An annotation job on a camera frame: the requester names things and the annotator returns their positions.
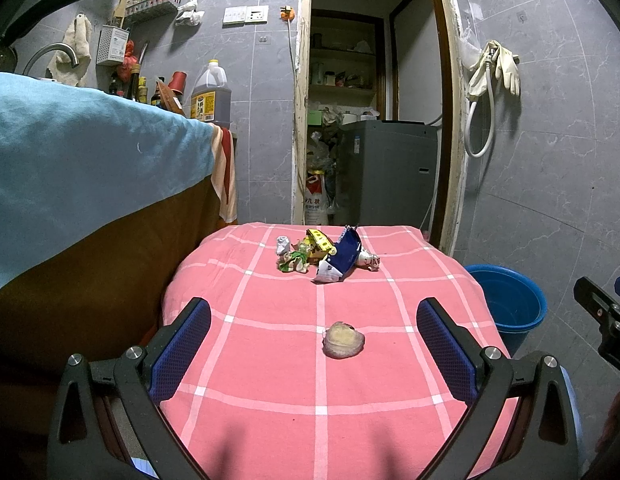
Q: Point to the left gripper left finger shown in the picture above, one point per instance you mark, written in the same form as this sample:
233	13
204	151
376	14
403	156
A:
107	422

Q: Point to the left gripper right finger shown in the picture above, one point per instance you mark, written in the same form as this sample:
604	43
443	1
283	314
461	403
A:
519	422

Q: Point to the beige shell-like trash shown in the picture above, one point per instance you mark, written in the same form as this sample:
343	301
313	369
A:
342	341

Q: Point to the green wrapper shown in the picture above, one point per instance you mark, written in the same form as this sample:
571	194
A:
295	260

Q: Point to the blue white snack bag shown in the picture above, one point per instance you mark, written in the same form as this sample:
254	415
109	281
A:
335	268

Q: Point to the yellow seasoning wrapper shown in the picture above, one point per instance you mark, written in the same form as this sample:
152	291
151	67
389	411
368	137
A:
319	244

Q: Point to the small white wrapper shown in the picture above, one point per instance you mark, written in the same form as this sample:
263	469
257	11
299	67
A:
282	245

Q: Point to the blue plastic bucket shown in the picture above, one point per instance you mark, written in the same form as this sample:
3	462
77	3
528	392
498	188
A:
517	304

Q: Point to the pink checked tablecloth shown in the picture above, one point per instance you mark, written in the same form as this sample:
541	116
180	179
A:
262	401

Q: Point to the red beige striped cloth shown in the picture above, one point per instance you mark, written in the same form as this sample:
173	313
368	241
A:
223	177

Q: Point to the grey washing machine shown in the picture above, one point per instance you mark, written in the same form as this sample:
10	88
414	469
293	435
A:
386	173

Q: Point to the light blue towel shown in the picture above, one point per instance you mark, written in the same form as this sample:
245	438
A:
74	159

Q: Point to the white rubber gloves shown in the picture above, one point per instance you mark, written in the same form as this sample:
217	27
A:
494	61

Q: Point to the large oil jug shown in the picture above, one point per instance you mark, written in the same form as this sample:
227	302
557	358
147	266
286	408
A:
211	97

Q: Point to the red cup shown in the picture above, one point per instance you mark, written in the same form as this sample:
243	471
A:
178	82

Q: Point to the white wall switch panel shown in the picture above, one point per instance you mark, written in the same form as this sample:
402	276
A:
243	15

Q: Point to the wall wire shelf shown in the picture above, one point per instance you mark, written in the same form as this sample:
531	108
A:
146	10

